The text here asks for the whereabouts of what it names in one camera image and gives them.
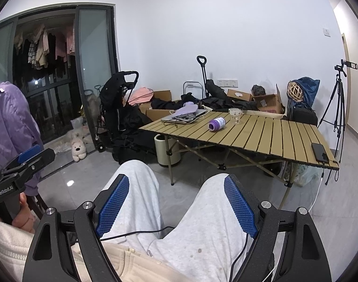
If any black tripod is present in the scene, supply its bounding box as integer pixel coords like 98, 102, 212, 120
317, 70, 348, 164

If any cream jacket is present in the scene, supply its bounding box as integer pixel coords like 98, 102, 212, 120
70, 239, 194, 282

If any person's right leg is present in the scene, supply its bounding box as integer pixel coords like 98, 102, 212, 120
146, 173, 256, 282

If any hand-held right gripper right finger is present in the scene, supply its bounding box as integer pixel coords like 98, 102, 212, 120
224, 174, 333, 282

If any silver laptop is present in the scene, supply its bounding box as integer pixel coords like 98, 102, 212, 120
161, 109, 208, 123

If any glass sliding door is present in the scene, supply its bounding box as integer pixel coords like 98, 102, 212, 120
74, 4, 121, 154

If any white metal frame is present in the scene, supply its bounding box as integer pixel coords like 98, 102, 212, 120
182, 81, 204, 98

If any person's leg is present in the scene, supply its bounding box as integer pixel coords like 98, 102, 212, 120
146, 173, 256, 282
100, 159, 164, 243

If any row of hanging clothes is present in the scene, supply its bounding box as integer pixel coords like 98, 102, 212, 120
13, 24, 76, 71

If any person's left hand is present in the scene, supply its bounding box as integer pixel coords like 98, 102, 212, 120
12, 194, 36, 230

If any black cable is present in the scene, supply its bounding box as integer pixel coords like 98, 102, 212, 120
101, 226, 175, 240

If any pink cloth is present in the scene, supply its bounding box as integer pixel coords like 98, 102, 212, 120
128, 87, 155, 106

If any purple jacket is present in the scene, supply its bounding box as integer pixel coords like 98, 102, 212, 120
0, 82, 45, 197

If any black stroller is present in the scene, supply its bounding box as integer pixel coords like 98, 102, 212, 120
95, 70, 140, 154

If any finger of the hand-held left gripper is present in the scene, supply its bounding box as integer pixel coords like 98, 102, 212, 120
17, 145, 41, 165
1, 148, 56, 177

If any pile of black clothes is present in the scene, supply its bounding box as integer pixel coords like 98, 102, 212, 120
151, 92, 203, 113

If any clear glass cup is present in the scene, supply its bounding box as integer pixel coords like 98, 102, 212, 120
229, 108, 242, 125

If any black phone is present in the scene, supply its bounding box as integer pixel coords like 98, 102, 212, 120
311, 142, 329, 163

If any printed white plastic bag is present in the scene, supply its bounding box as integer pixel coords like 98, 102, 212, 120
285, 161, 322, 188

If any white plush dog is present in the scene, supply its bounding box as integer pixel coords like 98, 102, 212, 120
70, 137, 87, 162

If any black suitcase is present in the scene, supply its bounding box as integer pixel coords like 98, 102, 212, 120
290, 103, 318, 127

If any purple white bottle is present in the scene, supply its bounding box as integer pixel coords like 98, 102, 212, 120
208, 117, 227, 132

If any wooden door frame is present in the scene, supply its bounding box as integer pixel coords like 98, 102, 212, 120
333, 0, 358, 156

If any white charging cable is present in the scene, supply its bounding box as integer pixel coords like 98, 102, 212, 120
279, 161, 327, 212

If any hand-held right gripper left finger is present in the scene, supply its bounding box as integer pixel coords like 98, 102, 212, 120
22, 174, 131, 282

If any cardboard box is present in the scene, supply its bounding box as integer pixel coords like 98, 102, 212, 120
252, 84, 285, 114
151, 90, 174, 103
227, 89, 253, 102
139, 103, 180, 123

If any black trolley handle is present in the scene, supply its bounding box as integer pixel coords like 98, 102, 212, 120
196, 55, 210, 99

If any person's left leg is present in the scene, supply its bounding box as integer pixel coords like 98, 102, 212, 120
100, 159, 164, 243

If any woven rattan ball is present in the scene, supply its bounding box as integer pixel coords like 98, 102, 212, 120
286, 81, 302, 102

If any white trash bin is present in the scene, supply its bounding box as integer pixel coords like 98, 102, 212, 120
154, 134, 181, 166

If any slatted folding table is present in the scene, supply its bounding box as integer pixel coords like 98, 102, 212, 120
138, 110, 340, 210

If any purple pouch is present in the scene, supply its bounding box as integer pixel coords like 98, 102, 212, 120
174, 102, 199, 117

